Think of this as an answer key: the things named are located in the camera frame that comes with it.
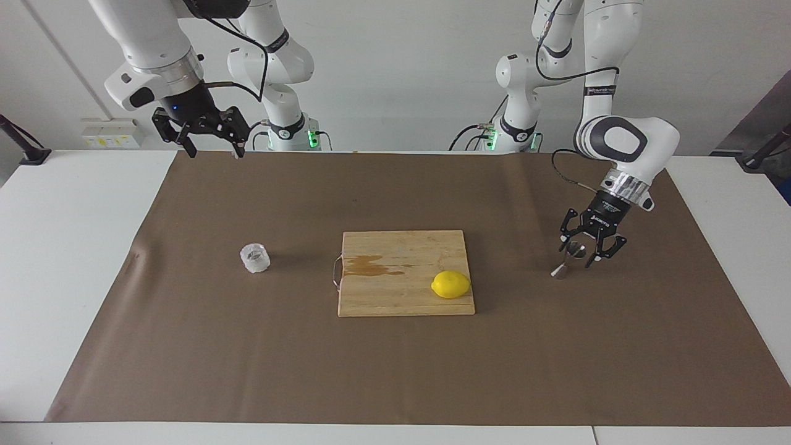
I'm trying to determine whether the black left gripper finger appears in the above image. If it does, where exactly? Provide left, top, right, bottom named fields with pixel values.
left=584, top=234, right=628, bottom=269
left=559, top=209, right=585, bottom=253

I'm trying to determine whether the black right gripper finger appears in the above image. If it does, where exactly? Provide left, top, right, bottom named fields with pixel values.
left=152, top=108, right=198, bottom=159
left=207, top=106, right=252, bottom=159

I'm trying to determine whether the steel double jigger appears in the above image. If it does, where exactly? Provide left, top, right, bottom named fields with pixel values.
left=551, top=241, right=588, bottom=280

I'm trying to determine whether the clear plastic cup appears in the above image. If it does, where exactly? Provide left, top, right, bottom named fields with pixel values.
left=240, top=244, right=271, bottom=274

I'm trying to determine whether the yellow lemon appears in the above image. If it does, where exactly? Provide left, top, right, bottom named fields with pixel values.
left=431, top=270, right=472, bottom=300

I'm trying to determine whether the dark grey panel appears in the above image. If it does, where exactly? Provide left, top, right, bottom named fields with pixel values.
left=709, top=67, right=791, bottom=156

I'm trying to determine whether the wooden cutting board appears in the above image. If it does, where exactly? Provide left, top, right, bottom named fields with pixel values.
left=332, top=230, right=476, bottom=318

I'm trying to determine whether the brown paper table mat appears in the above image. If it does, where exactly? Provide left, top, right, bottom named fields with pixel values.
left=44, top=150, right=791, bottom=427

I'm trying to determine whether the black arm base cable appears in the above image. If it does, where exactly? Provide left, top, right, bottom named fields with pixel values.
left=449, top=122, right=495, bottom=151
left=250, top=121, right=273, bottom=152

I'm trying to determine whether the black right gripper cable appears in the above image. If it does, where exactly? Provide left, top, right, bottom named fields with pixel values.
left=185, top=0, right=273, bottom=103

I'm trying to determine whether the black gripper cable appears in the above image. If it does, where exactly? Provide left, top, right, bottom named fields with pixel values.
left=185, top=0, right=273, bottom=103
left=535, top=0, right=620, bottom=191

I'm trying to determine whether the white wall socket box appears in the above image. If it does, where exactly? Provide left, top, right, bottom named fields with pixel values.
left=82, top=118, right=143, bottom=150

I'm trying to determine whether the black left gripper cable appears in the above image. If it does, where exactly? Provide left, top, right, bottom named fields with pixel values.
left=535, top=0, right=620, bottom=191

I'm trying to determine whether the black camera stand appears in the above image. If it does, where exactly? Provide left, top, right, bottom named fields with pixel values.
left=0, top=114, right=52, bottom=166
left=737, top=122, right=791, bottom=172

